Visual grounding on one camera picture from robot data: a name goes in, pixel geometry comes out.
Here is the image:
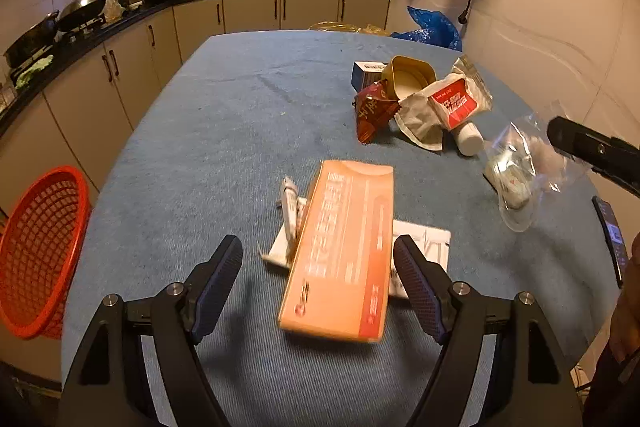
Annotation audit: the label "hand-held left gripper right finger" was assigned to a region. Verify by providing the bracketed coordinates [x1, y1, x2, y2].
[392, 234, 585, 427]

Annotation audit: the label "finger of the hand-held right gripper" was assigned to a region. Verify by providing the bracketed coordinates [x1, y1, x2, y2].
[546, 117, 640, 198]

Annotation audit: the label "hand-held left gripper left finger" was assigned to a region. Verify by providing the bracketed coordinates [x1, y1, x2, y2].
[59, 234, 244, 427]

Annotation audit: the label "orange cardboard box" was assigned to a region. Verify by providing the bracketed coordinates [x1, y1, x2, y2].
[277, 159, 396, 344]

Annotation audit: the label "clear plastic bag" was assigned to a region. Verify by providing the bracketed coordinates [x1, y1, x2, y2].
[482, 114, 583, 233]

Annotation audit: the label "white plastic spray bottle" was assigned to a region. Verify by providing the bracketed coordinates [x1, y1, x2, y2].
[430, 79, 484, 156]

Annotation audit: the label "red plastic mesh basket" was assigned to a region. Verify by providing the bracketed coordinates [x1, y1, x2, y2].
[0, 166, 91, 340]

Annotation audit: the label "person's right forearm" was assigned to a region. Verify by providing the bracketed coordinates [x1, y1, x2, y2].
[609, 234, 640, 365]

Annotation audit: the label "white paper leaflet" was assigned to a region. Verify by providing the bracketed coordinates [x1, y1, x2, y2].
[263, 219, 452, 300]

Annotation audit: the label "black mobile phone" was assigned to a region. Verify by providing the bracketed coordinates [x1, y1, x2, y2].
[591, 195, 628, 289]

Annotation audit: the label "blue-grey tablecloth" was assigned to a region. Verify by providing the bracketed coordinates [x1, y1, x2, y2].
[60, 29, 623, 427]

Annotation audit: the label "white torn pouch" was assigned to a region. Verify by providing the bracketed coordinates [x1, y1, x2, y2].
[395, 55, 494, 152]

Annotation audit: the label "red snack packet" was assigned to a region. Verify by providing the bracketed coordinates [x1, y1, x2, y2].
[354, 78, 401, 144]

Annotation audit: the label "blue plastic bag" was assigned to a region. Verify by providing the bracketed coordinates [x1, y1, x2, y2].
[391, 5, 463, 52]

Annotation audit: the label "tan square plastic lid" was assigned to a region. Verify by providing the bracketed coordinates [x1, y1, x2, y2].
[382, 55, 437, 100]

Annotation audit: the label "blue and white small box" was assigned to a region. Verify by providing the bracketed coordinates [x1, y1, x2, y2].
[351, 61, 388, 92]

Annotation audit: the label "person's dark clothing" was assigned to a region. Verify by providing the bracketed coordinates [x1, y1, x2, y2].
[582, 342, 640, 427]

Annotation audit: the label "cream lower kitchen cabinets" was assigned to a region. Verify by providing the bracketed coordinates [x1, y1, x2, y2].
[0, 0, 391, 228]

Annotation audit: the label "yellow plastic bag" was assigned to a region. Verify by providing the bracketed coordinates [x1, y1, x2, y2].
[307, 22, 391, 38]

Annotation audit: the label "green cloth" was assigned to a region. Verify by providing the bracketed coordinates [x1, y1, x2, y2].
[15, 55, 54, 88]

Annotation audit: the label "gas stove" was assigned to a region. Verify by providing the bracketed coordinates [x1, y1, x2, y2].
[50, 18, 108, 45]

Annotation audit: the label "wok with metal lid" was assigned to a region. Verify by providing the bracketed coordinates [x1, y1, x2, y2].
[56, 0, 133, 32]

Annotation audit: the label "black frying pan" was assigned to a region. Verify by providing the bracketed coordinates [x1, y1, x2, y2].
[4, 11, 60, 68]

